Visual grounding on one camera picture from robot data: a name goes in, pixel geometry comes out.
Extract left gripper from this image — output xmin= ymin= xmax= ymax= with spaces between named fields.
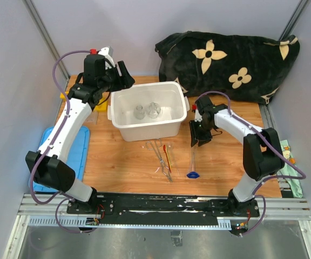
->
xmin=98 ymin=60 xmax=135 ymax=92

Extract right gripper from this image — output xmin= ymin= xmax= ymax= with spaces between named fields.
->
xmin=190 ymin=119 xmax=214 ymax=147

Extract small glass beaker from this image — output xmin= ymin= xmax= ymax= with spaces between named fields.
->
xmin=133 ymin=105 xmax=145 ymax=120

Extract glass petri dish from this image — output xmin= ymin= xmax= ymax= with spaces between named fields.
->
xmin=146 ymin=102 xmax=161 ymax=119

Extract white plastic bin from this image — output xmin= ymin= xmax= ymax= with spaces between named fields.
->
xmin=107 ymin=81 xmax=190 ymax=142

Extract graduated cylinder blue base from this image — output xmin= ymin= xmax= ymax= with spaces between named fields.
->
xmin=186 ymin=147 xmax=200 ymax=179

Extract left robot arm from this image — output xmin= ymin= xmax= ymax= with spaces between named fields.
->
xmin=25 ymin=50 xmax=135 ymax=214

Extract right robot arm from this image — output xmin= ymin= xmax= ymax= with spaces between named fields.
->
xmin=190 ymin=96 xmax=285 ymax=216

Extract yellow test tube rack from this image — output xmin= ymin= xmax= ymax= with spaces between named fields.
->
xmin=60 ymin=91 xmax=110 ymax=112

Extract red yellow green spatula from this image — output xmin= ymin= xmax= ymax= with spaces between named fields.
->
xmin=163 ymin=145 xmax=172 ymax=173

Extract metal crucible tongs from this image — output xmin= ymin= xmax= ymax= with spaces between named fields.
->
xmin=146 ymin=139 xmax=172 ymax=182

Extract clear acrylic tube rack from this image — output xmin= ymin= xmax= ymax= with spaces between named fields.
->
xmin=86 ymin=112 xmax=99 ymax=125

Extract black floral blanket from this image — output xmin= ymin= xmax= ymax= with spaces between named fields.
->
xmin=155 ymin=31 xmax=300 ymax=105

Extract blue plastic tray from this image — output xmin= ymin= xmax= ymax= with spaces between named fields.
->
xmin=32 ymin=126 xmax=90 ymax=193

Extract green printed cloth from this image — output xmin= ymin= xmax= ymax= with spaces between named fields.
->
xmin=279 ymin=140 xmax=303 ymax=198

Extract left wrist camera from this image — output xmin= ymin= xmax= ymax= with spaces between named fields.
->
xmin=84 ymin=46 xmax=115 ymax=69

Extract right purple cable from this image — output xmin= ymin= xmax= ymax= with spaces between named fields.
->
xmin=197 ymin=91 xmax=307 ymax=238

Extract purple cable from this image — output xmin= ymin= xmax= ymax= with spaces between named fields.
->
xmin=197 ymin=91 xmax=307 ymax=238
xmin=29 ymin=49 xmax=99 ymax=234

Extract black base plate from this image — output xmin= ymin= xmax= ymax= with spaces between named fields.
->
xmin=66 ymin=192 xmax=252 ymax=227

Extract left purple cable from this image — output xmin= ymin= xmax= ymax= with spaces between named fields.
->
xmin=29 ymin=49 xmax=99 ymax=234

